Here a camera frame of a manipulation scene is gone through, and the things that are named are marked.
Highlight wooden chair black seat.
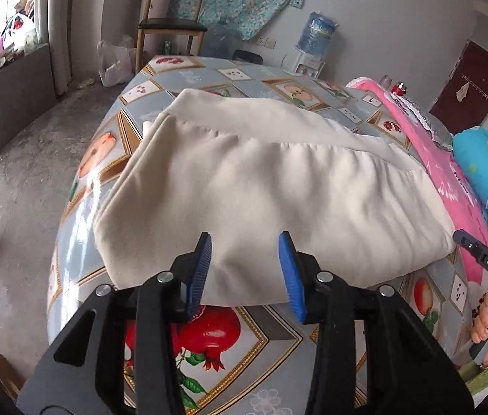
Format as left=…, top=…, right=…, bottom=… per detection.
left=135, top=0, right=207, bottom=72

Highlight fruit pattern blue tablecloth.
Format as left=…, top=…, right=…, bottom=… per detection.
left=46, top=54, right=487, bottom=415

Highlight cream zip-up jacket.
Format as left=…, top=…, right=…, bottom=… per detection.
left=93, top=89, right=454, bottom=306

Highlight white water dispenser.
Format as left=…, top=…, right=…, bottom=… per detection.
left=281, top=49, right=326, bottom=78

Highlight black rice cooker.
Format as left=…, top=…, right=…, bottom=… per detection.
left=232, top=49, right=264, bottom=65

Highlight green fuzzy sleeve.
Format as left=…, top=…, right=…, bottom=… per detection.
left=459, top=361, right=488, bottom=395

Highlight red thermos bottle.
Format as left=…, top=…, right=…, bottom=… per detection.
left=391, top=82, right=407, bottom=95

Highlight empty clear water jug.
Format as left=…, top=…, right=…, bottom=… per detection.
left=200, top=19, right=239, bottom=59

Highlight dark red door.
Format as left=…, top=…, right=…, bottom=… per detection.
left=430, top=40, right=488, bottom=134

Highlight blue cartoon pillow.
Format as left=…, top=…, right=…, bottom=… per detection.
left=451, top=126, right=488, bottom=243

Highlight beige curtain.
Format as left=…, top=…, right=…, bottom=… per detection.
left=34, top=0, right=73, bottom=95

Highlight grey lace pillow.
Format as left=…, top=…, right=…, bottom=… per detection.
left=391, top=94, right=453, bottom=152

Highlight blue water jug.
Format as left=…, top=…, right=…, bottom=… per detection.
left=295, top=12, right=339, bottom=59

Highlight white plastic bag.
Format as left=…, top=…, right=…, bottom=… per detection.
left=97, top=35, right=136, bottom=87

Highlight pink floral blanket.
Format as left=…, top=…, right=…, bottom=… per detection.
left=345, top=76, right=488, bottom=294

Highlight dark grey cabinet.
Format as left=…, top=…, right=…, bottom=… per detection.
left=0, top=44, right=57, bottom=151

